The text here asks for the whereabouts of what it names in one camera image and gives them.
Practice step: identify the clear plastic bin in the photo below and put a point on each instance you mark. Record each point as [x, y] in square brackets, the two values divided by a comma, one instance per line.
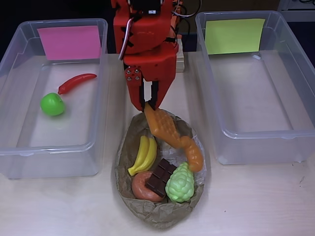
[61, 127]
[258, 98]

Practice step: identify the crumpled brown paper bag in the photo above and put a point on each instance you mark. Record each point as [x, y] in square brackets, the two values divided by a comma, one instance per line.
[157, 216]

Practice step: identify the light green toy grapes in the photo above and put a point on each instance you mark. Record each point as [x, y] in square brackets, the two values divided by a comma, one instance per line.
[180, 186]

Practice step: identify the orange toy waffle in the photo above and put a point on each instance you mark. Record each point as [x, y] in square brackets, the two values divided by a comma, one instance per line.
[163, 127]

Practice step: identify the white background furniture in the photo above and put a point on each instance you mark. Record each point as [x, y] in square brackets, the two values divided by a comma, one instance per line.
[295, 6]

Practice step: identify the pink paper label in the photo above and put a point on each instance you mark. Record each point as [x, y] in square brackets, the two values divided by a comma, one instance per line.
[69, 41]

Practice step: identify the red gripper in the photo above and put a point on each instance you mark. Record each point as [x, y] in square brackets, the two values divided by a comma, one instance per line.
[154, 66]

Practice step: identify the red robot arm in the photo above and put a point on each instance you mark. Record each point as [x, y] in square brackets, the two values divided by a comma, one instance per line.
[147, 32]

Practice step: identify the green toy apple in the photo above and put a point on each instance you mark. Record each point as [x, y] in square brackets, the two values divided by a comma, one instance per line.
[53, 104]

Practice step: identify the red toy chili pepper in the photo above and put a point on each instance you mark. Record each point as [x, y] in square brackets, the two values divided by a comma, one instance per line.
[73, 82]

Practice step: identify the orange toy croissant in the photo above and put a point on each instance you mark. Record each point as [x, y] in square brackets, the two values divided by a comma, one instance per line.
[193, 155]

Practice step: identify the brown toy donut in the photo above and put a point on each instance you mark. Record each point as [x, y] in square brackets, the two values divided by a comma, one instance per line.
[140, 186]

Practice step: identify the clear plastic film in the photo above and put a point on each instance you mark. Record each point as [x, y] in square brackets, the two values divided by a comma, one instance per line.
[200, 172]

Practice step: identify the yellow toy banana bunch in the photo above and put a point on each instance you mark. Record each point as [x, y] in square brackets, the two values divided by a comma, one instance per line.
[145, 157]

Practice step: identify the wooden base block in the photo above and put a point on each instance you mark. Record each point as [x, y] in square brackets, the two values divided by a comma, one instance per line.
[180, 61]

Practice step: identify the yellow-green paper label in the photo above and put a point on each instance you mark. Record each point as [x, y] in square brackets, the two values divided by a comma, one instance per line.
[233, 37]

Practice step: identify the brown toy chocolate bar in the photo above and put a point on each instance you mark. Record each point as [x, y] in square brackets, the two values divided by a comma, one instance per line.
[160, 179]

